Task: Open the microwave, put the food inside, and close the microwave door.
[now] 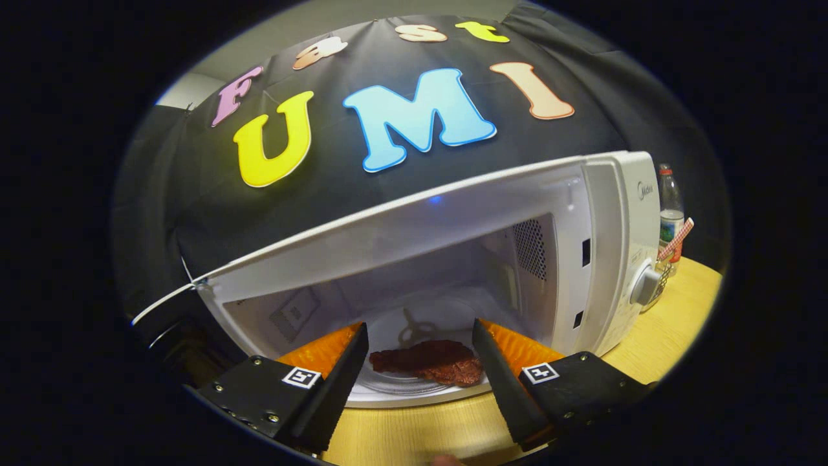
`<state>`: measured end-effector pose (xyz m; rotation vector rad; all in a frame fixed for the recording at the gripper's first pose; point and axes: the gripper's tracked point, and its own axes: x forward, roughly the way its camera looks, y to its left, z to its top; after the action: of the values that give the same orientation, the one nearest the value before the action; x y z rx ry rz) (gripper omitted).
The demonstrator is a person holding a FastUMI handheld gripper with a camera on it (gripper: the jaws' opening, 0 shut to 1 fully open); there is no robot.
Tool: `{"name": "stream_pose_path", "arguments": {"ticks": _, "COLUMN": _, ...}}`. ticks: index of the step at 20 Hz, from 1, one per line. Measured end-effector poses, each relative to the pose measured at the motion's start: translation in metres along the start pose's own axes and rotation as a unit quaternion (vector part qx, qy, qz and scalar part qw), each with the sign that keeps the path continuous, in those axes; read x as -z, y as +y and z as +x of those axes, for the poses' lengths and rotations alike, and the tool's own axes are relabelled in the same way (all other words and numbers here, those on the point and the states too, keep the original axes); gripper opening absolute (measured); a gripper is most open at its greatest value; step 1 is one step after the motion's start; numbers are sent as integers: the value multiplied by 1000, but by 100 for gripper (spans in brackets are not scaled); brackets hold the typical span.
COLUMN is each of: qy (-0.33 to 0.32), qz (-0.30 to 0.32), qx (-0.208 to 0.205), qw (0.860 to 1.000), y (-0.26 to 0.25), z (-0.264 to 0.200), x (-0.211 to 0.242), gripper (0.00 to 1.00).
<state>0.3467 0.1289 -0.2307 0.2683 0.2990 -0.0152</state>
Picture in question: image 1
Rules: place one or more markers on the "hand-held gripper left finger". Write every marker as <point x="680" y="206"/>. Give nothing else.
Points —
<point x="330" y="401"/>

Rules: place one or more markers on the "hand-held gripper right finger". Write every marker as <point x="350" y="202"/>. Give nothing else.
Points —
<point x="511" y="401"/>

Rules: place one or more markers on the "brown meat slice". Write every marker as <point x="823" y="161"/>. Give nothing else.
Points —
<point x="427" y="359"/>

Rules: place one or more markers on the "white toaster oven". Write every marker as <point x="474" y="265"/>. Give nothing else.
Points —
<point x="453" y="226"/>

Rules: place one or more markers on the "red white striped straw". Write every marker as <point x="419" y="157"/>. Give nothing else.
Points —
<point x="679" y="238"/>

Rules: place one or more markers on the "clear plastic water bottle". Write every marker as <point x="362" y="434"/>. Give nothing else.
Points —
<point x="671" y="194"/>

